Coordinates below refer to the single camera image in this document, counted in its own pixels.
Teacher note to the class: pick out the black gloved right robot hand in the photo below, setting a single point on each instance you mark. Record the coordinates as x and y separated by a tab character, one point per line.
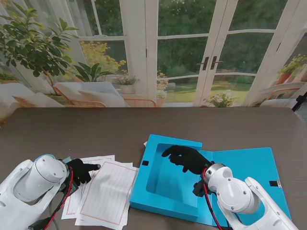
189	158

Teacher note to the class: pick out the black tripod stand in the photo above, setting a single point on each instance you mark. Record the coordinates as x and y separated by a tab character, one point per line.
299	101

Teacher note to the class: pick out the printed garden window backdrop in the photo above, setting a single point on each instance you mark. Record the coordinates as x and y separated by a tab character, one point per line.
182	48

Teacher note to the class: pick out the red-lined white paper sheet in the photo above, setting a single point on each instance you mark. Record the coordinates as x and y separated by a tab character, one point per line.
124	165
100	159
108	191

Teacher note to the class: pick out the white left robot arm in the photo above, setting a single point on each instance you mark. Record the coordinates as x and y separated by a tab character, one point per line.
43	177

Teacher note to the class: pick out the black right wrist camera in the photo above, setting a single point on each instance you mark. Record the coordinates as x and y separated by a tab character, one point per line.
199	189

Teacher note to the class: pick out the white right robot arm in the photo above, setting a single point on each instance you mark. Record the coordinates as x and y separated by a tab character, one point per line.
235	191

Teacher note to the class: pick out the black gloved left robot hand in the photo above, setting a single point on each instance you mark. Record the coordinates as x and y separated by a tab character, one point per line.
81	170

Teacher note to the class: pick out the blue-backed white label roll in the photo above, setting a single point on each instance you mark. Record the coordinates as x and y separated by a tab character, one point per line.
48	156

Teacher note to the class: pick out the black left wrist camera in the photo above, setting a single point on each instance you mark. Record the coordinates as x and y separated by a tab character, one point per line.
72	187

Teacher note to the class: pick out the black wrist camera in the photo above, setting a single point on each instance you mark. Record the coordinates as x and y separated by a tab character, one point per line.
199	189
72	187

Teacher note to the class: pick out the blue plastic file box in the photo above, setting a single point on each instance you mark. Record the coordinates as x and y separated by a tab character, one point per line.
239	172

